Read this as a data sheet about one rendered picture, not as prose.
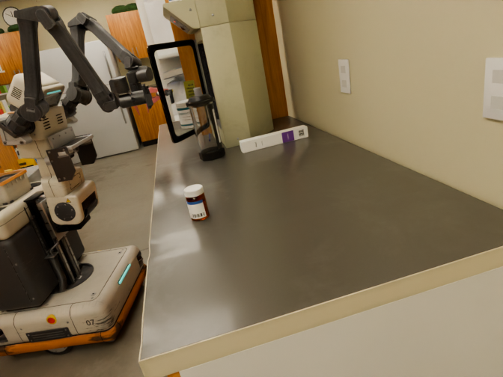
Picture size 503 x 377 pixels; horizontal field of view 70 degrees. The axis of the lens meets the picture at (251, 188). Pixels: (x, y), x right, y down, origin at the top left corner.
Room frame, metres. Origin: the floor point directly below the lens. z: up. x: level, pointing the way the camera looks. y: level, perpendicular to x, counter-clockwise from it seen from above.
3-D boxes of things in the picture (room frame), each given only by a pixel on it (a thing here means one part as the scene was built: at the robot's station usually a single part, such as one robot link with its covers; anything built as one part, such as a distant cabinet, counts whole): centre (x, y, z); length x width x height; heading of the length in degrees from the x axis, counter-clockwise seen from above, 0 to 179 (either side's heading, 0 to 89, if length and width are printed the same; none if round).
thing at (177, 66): (1.64, 0.21, 1.19); 0.30 x 0.01 x 0.40; 148
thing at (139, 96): (1.61, 0.39, 1.20); 0.07 x 0.07 x 0.10; 9
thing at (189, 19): (1.62, 0.15, 1.46); 0.32 x 0.11 x 0.10; 9
